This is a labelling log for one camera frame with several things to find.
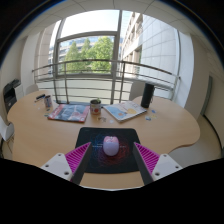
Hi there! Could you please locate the white mug with red print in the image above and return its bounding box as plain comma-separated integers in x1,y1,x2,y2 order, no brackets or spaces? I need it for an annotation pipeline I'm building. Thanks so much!
89,98,102,116

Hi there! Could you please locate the black printer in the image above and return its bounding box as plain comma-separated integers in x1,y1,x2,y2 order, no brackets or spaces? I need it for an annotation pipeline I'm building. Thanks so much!
2,78,22,114

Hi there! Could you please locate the black cylindrical speaker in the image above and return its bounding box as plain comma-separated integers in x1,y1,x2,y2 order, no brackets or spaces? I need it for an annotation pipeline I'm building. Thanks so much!
140,82,155,109

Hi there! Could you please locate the pink and lilac computer mouse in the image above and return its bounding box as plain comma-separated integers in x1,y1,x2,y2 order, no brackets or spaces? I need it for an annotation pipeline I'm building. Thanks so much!
102,135,120,157

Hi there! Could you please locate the black printed mouse pad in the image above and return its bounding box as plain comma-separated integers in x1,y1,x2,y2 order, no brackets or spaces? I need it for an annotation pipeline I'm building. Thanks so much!
75,126,142,175

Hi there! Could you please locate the white chair with wooden legs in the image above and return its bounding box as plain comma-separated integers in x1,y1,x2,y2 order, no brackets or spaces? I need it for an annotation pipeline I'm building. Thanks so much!
0,115,16,158

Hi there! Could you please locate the metal balcony railing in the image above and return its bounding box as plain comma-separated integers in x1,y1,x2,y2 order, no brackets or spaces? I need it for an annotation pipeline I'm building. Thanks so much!
31,58,181,105

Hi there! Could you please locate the red and blue magazine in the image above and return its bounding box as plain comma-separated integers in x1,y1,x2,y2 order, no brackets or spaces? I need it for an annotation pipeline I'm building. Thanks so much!
47,103,91,124

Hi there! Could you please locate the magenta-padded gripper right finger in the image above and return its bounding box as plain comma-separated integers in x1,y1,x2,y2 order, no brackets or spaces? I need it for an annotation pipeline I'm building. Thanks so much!
132,141,184,186

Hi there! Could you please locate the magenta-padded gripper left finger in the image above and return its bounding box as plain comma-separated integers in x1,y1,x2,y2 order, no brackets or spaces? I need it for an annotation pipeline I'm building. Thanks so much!
40,142,92,186

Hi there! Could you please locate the light blue booklet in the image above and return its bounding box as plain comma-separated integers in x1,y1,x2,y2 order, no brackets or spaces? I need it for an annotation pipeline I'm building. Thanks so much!
103,100,148,123

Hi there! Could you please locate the dark blue stapler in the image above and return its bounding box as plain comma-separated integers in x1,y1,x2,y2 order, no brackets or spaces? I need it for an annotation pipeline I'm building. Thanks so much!
34,93,46,102

